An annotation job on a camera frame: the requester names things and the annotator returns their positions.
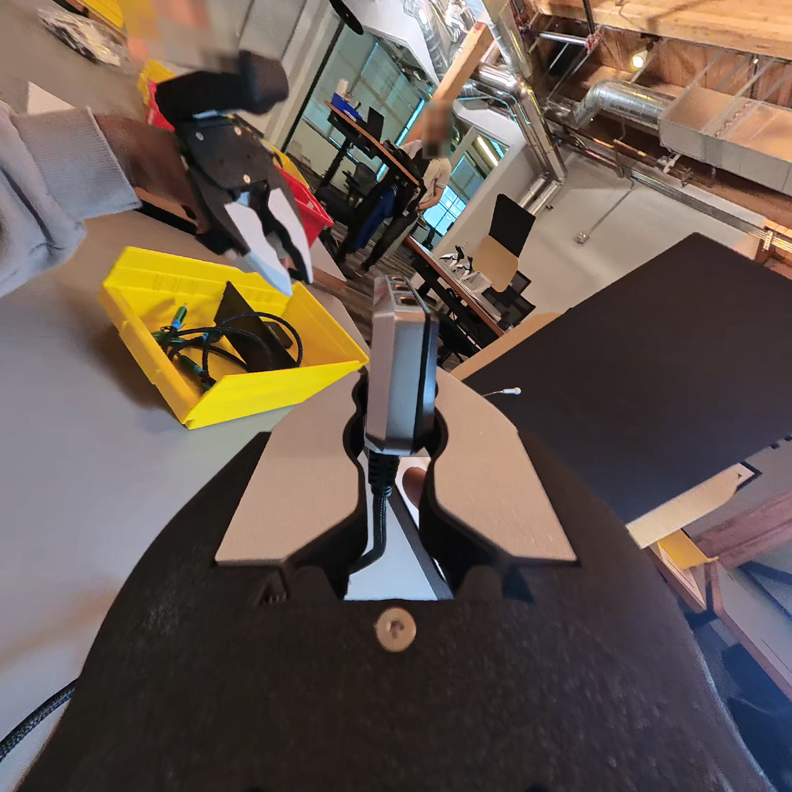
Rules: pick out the person's left hand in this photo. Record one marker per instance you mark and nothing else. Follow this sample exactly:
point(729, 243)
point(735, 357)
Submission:
point(154, 167)

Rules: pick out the yellow plastic bin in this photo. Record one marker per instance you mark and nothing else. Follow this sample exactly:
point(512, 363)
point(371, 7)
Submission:
point(278, 396)

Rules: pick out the ceiling spot lamp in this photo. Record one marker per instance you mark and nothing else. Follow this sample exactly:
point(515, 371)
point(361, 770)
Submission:
point(637, 60)

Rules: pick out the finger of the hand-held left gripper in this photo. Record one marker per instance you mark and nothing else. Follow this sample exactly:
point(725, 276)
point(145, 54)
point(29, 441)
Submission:
point(253, 235)
point(288, 229)

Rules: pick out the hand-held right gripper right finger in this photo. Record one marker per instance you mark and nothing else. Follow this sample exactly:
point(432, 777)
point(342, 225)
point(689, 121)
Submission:
point(501, 489)

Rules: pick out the wooden standing desk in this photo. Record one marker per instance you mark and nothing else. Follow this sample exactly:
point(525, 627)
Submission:
point(365, 133)

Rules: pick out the silver ventilation duct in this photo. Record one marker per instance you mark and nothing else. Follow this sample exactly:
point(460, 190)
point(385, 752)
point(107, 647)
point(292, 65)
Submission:
point(711, 133)

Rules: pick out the silver round duct pipes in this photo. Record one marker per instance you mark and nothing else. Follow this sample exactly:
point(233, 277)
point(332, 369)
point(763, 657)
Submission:
point(532, 111)

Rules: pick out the black panel with tan border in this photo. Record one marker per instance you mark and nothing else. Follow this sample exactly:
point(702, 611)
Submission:
point(649, 371)

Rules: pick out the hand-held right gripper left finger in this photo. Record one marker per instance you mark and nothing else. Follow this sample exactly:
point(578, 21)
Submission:
point(291, 495)

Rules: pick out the small black and tan panel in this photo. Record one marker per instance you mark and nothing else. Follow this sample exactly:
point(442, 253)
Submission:
point(510, 223)

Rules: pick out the red plastic bin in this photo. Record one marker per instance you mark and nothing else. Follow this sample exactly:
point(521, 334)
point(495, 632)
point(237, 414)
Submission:
point(309, 210)

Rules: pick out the person's right hand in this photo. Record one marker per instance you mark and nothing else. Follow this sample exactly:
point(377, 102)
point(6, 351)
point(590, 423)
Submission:
point(416, 489)

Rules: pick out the person's left forearm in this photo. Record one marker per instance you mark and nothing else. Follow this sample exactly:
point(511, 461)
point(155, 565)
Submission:
point(55, 185)

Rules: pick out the long wooden table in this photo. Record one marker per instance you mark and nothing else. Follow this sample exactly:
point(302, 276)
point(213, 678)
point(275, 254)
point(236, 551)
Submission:
point(433, 263)

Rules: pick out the silver multiport hub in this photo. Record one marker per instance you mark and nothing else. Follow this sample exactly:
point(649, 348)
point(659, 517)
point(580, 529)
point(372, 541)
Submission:
point(399, 371)

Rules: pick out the black bin divider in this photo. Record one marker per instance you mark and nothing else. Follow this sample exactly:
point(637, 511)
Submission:
point(238, 309)

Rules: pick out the clear bag of black parts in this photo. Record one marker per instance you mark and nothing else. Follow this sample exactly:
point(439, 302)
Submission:
point(80, 28)

